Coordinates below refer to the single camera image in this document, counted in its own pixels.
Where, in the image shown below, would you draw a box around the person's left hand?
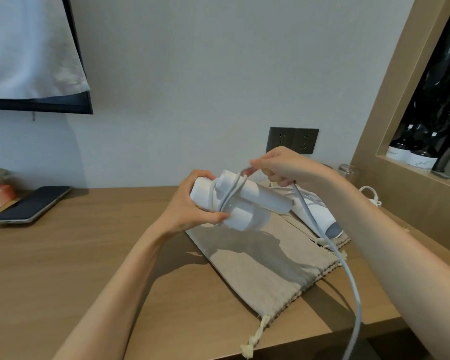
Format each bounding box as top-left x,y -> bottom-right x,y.
160,169 -> 229,241

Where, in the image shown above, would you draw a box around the person's right hand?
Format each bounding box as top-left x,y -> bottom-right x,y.
249,146 -> 337,198

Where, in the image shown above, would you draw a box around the white hair dryer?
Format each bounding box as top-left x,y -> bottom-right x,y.
190,169 -> 294,233
269,183 -> 383,241

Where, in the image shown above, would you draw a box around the person's right forearm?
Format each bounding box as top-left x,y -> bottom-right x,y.
314,168 -> 450,360

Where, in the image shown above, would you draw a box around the person's left forearm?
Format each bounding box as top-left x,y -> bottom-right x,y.
54,226 -> 183,360

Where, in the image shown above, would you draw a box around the clear glass cup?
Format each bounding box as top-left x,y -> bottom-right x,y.
337,163 -> 361,188

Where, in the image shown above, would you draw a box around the black smartphone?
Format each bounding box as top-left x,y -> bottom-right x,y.
0,186 -> 73,226

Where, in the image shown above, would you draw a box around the black television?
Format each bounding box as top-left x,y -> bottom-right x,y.
0,0 -> 94,115

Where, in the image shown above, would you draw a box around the white cloth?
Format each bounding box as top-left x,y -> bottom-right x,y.
0,0 -> 92,100

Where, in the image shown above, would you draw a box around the dark grey wall socket panel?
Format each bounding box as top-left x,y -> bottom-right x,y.
266,126 -> 320,155

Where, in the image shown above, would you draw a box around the wooden niche frame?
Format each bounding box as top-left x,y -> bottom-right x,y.
350,0 -> 450,278

